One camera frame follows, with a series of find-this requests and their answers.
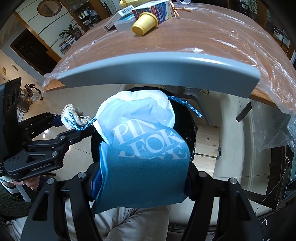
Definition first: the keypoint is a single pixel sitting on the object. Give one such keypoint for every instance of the person's left hand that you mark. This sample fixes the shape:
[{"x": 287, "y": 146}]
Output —
[{"x": 32, "y": 183}]

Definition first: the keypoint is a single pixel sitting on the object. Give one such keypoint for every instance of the blue white carton box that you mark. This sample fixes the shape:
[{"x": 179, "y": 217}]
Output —
[{"x": 161, "y": 9}]

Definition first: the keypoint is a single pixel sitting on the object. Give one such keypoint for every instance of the white tissue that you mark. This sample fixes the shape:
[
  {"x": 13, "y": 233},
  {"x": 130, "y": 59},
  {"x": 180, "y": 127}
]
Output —
[{"x": 74, "y": 119}]

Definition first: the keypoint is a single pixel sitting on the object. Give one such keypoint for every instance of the grey table edge trim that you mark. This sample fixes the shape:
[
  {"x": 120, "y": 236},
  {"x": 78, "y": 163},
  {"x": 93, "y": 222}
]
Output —
[{"x": 168, "y": 68}]

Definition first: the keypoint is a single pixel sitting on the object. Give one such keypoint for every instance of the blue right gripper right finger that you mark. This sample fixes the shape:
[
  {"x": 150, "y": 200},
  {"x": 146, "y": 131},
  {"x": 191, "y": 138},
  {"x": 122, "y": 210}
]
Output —
[{"x": 96, "y": 182}]

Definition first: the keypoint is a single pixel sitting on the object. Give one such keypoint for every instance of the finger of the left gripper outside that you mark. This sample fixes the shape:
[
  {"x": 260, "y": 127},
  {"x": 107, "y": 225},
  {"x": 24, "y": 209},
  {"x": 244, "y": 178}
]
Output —
[{"x": 54, "y": 120}]

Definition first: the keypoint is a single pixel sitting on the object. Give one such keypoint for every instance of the white blue medicine box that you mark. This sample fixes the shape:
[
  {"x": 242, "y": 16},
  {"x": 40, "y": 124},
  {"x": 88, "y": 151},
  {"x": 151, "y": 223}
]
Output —
[{"x": 122, "y": 20}]

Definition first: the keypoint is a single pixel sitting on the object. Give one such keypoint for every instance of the potted plant left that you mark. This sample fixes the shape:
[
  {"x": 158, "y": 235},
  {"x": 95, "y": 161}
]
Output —
[{"x": 72, "y": 30}]

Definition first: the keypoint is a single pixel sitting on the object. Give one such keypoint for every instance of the right gripper left finger seen outside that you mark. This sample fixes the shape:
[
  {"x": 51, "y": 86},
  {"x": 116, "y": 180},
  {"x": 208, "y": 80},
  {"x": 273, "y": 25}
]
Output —
[{"x": 74, "y": 136}]

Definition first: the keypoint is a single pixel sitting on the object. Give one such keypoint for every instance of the blue drawstring bag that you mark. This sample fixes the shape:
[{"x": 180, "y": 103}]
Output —
[{"x": 144, "y": 162}]

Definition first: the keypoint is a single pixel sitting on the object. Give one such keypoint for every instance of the yellow paper cup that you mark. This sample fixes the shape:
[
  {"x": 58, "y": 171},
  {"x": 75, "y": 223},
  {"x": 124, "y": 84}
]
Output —
[{"x": 145, "y": 23}]

